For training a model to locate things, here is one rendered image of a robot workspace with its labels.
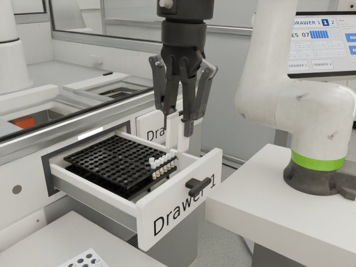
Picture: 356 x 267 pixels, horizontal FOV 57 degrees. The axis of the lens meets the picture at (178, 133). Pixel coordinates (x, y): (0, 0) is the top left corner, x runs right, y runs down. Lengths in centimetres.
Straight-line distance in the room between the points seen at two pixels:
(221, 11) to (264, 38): 165
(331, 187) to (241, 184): 21
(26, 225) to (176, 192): 38
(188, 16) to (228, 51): 197
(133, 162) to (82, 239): 21
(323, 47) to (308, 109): 78
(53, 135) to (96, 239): 26
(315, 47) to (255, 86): 71
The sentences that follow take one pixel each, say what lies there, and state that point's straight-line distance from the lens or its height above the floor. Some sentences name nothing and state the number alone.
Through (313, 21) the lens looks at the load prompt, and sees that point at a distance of 158.
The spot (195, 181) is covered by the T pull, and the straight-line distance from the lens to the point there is 70.
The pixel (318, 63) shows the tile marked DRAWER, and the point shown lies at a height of 101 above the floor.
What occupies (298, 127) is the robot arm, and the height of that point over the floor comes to 99.
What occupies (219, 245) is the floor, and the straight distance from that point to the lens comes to 191.
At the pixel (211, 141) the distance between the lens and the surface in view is 276.
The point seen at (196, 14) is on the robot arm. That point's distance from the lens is 52.
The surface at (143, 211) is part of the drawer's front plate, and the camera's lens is 61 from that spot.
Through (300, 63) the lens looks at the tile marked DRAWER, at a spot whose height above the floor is 101.
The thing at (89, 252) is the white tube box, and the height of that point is 80.
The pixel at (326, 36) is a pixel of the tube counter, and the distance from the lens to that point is 157.
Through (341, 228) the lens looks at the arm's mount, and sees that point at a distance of 77.
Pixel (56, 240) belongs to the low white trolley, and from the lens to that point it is 83.
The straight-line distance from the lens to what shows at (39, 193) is 86.
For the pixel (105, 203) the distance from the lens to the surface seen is 72.
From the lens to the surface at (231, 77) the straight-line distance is 250.
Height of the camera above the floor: 128
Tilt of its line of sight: 24 degrees down
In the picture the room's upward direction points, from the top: straight up
